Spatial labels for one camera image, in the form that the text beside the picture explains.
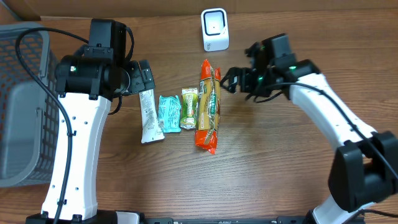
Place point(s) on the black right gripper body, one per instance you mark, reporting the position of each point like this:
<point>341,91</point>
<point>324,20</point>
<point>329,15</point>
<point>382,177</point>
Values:
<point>259,82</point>

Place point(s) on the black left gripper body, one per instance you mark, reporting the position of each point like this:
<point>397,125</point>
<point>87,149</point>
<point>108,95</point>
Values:
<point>136,83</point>

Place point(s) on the orange spaghetti packet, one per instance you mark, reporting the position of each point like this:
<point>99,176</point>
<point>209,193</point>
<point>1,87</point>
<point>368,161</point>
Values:
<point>208,113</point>

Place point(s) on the teal tissue packet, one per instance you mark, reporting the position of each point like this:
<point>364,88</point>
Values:
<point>169,114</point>

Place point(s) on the green snack packet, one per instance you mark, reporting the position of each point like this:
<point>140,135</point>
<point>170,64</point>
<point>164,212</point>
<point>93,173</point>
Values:
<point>189,108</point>

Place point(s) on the white tube gold cap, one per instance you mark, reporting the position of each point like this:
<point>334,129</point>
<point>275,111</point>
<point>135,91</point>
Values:
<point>151,130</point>

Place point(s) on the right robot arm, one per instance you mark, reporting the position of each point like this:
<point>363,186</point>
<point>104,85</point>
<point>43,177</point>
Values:
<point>364,167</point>

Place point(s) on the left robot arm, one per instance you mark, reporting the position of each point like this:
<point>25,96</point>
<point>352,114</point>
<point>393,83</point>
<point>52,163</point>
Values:
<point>86,84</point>

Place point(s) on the white barcode scanner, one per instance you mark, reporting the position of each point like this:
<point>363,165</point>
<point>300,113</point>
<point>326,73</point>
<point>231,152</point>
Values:
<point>215,32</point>

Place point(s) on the grey plastic mesh basket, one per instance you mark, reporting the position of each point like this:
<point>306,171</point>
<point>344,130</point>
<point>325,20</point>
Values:
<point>29,119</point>

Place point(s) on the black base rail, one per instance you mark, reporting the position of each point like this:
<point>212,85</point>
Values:
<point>278,220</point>

